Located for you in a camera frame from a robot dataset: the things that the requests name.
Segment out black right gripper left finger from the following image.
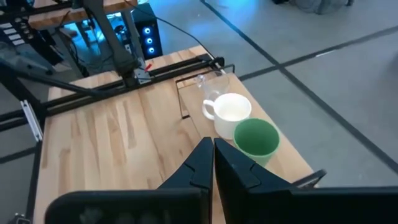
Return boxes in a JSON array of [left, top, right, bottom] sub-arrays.
[[45, 136, 215, 224]]

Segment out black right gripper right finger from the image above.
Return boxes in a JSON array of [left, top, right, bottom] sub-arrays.
[[214, 138, 398, 224]]

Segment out green plastic cup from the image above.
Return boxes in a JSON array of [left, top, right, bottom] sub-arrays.
[[233, 118, 280, 168]]

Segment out white ceramic mug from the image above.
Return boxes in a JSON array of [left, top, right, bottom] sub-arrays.
[[201, 92, 252, 141]]

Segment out clear glass mug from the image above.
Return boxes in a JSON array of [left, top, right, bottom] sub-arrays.
[[195, 70, 231, 102]]

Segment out black computer tower blue fans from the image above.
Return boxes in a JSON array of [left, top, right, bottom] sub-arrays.
[[132, 2, 164, 62]]

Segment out silver aluminium bar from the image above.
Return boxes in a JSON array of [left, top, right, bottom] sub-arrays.
[[20, 99, 44, 142]]

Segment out wooden top desk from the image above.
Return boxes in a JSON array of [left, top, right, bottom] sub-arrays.
[[27, 0, 138, 30]]

